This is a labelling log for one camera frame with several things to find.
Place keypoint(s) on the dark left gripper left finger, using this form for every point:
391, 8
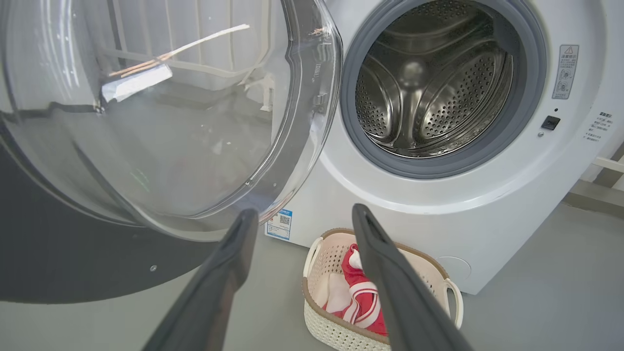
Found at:
209, 292

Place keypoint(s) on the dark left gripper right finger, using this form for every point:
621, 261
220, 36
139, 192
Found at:
404, 302

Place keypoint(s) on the red and white garment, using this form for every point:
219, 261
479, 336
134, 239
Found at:
363, 292

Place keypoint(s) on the round black glass washer door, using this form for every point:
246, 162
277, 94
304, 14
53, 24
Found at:
170, 146

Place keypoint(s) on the cream laundry basket brown rim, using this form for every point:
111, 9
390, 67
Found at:
324, 326

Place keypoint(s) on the white front-load washing machine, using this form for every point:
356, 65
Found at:
438, 219

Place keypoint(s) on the stainless steel washing machine drum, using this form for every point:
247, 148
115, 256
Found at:
438, 87

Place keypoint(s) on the black door latch socket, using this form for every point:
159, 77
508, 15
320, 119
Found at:
551, 123

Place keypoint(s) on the round white filter cover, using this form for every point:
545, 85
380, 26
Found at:
458, 268

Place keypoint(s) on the blue energy label sticker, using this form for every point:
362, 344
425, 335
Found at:
279, 224

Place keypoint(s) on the grey warning sticker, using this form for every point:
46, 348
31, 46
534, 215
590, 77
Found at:
565, 72

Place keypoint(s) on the white metal rail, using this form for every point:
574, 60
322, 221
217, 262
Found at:
609, 164

